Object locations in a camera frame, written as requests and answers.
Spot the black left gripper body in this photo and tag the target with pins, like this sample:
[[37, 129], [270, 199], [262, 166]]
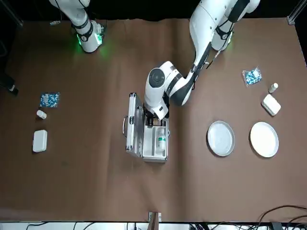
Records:
[[149, 119]]

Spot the silver aluminium medical kit case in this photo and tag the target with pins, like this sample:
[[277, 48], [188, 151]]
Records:
[[135, 129]]

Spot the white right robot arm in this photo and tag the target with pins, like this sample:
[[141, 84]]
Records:
[[86, 31]]

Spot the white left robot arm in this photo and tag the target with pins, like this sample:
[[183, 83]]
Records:
[[204, 24]]

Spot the gray round plate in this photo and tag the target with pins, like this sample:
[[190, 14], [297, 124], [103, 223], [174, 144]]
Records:
[[221, 138]]

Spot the white round plate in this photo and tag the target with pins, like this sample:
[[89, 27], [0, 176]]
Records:
[[264, 139]]

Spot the clear bottle green label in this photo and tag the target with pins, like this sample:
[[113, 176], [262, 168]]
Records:
[[161, 140]]

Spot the blue capsule bag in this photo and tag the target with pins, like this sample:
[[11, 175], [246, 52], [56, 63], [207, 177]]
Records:
[[251, 76], [49, 100]]

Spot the small white pill bottle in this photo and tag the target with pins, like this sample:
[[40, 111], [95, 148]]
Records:
[[41, 114], [273, 88]]

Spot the white plastic box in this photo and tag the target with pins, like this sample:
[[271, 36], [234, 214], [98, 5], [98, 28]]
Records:
[[271, 105], [39, 141]]

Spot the white desk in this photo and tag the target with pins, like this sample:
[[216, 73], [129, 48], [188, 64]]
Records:
[[60, 226]]

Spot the black stand foot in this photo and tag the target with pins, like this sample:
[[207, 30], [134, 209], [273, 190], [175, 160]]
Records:
[[10, 87]]

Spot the aluminium frame post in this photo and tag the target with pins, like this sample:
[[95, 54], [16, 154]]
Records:
[[293, 14], [154, 222]]

